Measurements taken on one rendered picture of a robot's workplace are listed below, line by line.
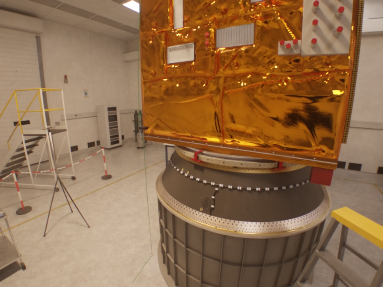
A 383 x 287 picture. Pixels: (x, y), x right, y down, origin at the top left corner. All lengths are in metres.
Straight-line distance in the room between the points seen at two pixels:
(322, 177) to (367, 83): 5.82
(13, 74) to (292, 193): 8.23
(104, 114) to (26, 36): 3.85
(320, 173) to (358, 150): 5.80
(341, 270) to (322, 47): 1.45
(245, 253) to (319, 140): 1.14
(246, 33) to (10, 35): 7.77
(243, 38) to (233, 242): 1.72
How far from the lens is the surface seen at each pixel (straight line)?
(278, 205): 1.80
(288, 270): 2.29
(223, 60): 1.68
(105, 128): 8.84
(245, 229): 1.71
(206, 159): 1.74
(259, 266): 2.02
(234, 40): 1.71
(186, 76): 1.87
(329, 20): 1.59
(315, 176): 1.71
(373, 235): 1.48
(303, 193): 2.00
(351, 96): 1.67
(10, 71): 8.26
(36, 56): 8.58
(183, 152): 1.95
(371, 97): 7.35
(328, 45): 1.55
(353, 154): 7.47
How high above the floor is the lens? 2.25
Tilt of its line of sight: 14 degrees down
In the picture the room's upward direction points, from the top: straight up
